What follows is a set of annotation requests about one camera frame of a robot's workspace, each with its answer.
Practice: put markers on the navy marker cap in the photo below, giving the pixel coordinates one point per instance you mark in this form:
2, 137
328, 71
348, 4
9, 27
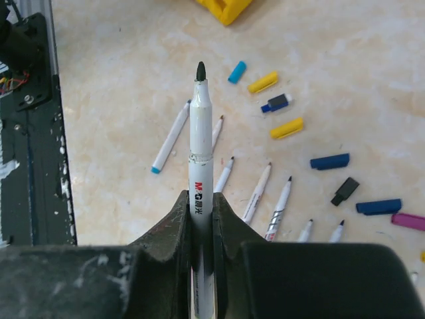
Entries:
384, 207

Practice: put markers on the aluminium frame rail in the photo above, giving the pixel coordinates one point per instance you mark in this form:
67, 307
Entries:
46, 10

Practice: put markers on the black eraser-cap white marker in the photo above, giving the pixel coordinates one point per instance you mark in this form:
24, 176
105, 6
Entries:
305, 233

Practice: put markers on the lime green capped marker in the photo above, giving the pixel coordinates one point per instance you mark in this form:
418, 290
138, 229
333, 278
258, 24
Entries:
201, 194

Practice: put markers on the light blue marker cap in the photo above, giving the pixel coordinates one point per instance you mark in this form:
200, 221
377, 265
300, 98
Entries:
237, 73

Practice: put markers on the dark blue marker cap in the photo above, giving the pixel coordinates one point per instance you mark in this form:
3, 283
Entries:
330, 162

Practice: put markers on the blue eraser-cap white marker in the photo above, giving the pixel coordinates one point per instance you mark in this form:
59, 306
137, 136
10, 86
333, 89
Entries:
224, 176

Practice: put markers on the yellow t-shirt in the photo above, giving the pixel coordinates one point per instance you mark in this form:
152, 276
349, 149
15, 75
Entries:
225, 11

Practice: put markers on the magenta marker cap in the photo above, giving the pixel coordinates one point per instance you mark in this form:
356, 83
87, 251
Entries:
409, 221

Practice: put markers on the yellow clear-pen cap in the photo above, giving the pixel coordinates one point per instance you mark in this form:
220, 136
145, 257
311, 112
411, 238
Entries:
287, 129

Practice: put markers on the dark blue capped marker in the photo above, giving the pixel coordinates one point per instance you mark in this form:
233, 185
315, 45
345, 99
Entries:
276, 218

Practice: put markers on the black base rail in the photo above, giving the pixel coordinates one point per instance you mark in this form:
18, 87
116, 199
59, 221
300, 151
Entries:
36, 196

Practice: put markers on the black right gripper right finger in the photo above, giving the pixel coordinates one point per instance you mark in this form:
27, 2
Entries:
258, 279

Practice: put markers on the black eraser cap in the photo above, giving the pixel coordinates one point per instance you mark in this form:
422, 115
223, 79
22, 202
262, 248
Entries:
345, 191

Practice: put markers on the navy capped white marker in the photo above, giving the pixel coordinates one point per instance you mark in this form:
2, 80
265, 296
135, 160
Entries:
338, 232

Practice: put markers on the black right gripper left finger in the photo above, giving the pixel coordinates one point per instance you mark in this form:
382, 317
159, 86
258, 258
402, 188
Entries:
149, 278

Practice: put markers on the yellow capped clear pen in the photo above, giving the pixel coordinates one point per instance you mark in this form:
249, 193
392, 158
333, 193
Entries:
256, 195

